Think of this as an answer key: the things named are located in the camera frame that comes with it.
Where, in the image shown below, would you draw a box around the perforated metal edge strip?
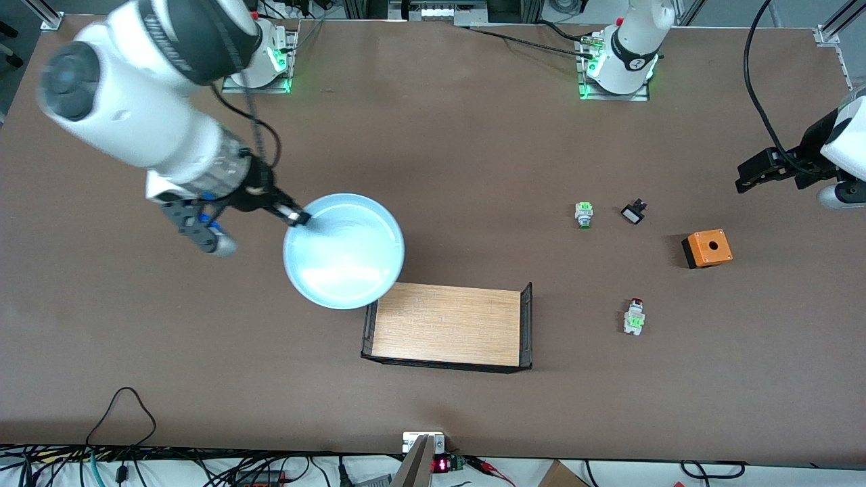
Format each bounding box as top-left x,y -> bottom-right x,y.
836,45 -> 856,92

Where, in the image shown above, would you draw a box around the grey metal bracket post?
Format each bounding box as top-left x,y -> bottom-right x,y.
402,432 -> 447,487

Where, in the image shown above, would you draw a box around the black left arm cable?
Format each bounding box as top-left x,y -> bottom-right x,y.
743,0 -> 823,178

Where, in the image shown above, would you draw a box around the wire tray with wooden base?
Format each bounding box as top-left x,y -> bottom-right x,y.
360,282 -> 534,374

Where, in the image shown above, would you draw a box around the aluminium corner profile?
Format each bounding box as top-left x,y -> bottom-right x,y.
24,0 -> 65,32
814,0 -> 866,48

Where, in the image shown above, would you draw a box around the looped thin black cable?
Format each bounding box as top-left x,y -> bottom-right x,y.
85,387 -> 158,448

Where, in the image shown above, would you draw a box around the red black clip leads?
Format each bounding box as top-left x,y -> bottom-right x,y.
467,457 -> 516,486

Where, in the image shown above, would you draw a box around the brown cardboard piece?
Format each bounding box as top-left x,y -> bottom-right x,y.
538,460 -> 591,487

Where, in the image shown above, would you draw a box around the light blue plate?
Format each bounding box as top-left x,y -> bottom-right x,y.
283,193 -> 406,310

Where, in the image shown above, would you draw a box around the straight black table cable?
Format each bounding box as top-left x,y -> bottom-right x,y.
467,26 -> 593,57

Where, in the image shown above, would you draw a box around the white power strip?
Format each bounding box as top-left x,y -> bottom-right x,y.
389,0 -> 489,24

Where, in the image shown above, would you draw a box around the curved black cable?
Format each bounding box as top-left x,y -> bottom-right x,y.
680,460 -> 746,478

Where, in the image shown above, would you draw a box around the orange button enclosure box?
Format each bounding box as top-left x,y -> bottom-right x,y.
681,229 -> 733,270

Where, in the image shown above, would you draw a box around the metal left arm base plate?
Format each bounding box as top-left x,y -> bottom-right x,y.
575,34 -> 652,102

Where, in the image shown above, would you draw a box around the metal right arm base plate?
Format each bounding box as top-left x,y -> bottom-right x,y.
222,27 -> 299,94

